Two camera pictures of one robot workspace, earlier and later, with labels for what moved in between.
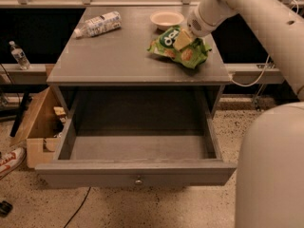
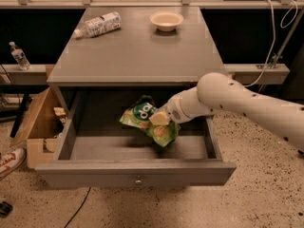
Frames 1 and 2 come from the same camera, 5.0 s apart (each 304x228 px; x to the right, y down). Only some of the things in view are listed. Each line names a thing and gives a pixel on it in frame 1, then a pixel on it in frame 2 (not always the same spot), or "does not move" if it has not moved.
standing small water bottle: (20, 56) does not move
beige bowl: (166, 19) does not move
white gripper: (199, 25) → (173, 109)
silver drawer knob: (138, 182) does not move
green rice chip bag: (192, 55) → (139, 115)
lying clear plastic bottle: (99, 25) does not move
